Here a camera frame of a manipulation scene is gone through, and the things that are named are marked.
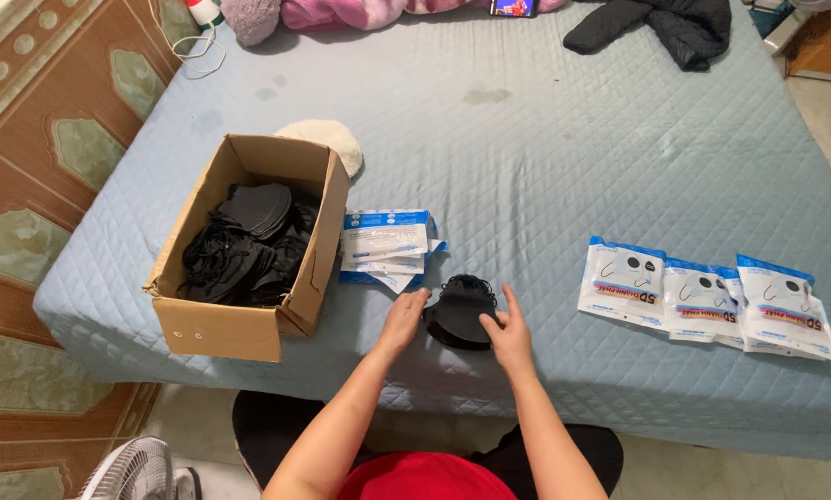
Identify black puffer jacket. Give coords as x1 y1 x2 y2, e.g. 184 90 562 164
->
562 0 733 72

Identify light blue quilted mattress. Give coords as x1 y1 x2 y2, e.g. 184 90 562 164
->
32 0 831 465

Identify mauve plush pillow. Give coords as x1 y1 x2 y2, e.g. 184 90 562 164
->
219 0 283 47

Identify person's black trousers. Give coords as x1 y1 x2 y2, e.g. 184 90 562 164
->
232 389 625 500

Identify filled blue-white mask packet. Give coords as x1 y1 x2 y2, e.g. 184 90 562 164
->
736 253 831 363
578 236 668 331
663 257 740 344
715 266 748 350

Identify pile of empty blue-white packets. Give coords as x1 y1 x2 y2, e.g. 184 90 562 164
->
338 209 450 294

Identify wooden furniture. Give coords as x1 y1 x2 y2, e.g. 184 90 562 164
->
762 3 831 86

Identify person's red shirt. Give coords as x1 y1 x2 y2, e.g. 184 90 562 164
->
335 451 520 500

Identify person's right hand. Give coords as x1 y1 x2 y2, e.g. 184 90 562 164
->
478 282 536 378

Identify white standing fan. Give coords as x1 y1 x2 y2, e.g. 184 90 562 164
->
75 436 203 500

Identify brown cardboard box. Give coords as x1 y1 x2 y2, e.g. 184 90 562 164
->
143 134 351 363

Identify red white green device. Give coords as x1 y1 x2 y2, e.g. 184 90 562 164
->
185 0 225 31

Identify pink fleece blanket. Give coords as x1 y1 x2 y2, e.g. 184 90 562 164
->
281 0 569 32

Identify heap of loose black masks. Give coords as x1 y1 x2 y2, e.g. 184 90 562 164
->
176 182 321 308

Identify black smartphone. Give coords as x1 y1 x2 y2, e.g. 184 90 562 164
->
489 0 541 19

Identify person's left hand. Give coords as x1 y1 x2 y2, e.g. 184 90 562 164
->
376 287 433 357

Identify stack of black face masks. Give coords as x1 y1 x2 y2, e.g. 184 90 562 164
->
422 274 505 351

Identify cream round fluffy cushion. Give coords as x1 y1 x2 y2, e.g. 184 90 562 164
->
274 119 365 179

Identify white cable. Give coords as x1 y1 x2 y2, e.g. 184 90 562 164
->
147 0 226 79

